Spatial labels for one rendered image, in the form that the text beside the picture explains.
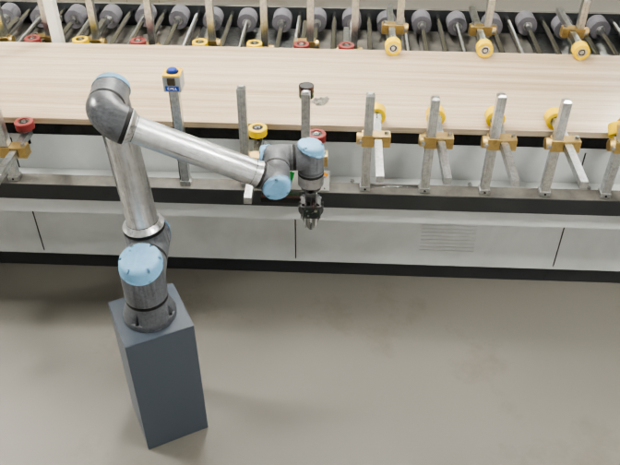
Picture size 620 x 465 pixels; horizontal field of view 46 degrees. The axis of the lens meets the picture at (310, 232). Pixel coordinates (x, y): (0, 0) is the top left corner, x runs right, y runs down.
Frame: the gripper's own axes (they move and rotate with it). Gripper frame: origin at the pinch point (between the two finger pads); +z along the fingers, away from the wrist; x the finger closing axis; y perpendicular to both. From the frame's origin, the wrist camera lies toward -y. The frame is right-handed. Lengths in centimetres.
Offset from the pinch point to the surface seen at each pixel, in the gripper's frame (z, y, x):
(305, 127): -17.1, -40.5, -3.0
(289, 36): 11, -190, -17
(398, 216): 27, -41, 37
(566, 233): 50, -60, 120
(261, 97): -7, -83, -24
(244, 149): -6, -41, -28
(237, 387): 83, 9, -31
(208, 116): -7, -65, -46
